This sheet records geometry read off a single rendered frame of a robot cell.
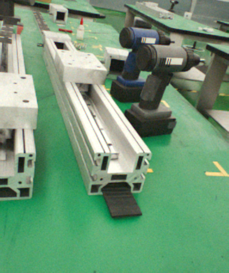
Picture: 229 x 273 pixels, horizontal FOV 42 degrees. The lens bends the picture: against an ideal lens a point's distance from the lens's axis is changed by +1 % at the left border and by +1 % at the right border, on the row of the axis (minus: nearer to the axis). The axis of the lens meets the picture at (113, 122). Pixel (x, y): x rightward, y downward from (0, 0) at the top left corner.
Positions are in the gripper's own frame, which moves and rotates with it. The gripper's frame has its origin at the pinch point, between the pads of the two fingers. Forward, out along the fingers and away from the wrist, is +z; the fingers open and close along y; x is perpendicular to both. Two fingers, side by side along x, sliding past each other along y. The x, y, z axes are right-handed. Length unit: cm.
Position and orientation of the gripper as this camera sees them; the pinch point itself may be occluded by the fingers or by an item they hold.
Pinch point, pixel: (5, 40)
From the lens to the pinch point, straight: 125.9
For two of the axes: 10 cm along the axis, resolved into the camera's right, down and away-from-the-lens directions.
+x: -2.9, -4.6, 8.4
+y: 9.4, 0.3, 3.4
